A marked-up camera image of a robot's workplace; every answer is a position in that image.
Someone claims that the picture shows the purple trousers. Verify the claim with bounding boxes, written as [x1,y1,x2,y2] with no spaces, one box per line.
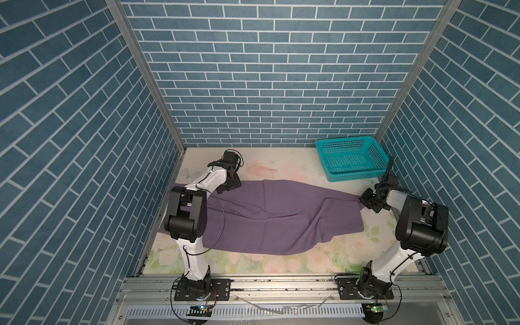
[158,179,366,257]

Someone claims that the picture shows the teal plastic basket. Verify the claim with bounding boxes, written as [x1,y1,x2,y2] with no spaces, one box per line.
[316,136,389,182]

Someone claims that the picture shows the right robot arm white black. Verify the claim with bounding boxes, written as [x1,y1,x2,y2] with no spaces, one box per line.
[357,188,449,299]

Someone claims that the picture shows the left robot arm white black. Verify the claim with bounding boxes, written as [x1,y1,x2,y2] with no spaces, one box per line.
[164,159,242,286]

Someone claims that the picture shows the right circuit board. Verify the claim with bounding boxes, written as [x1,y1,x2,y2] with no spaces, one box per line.
[362,303,388,318]

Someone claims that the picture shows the circuit board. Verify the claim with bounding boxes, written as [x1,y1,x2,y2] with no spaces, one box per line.
[362,303,388,318]
[186,305,213,318]

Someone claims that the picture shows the left circuit board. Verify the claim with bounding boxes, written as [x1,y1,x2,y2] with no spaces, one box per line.
[186,305,213,318]

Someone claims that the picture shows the white vent grille strip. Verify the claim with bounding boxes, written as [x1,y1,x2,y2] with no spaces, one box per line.
[127,303,365,321]

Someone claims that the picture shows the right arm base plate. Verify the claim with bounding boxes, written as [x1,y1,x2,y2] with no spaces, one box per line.
[333,275,395,301]

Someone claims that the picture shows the aluminium front rail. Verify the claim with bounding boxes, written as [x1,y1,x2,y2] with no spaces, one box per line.
[116,274,450,306]

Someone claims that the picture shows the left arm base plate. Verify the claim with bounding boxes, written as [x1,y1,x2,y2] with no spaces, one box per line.
[173,278,232,301]

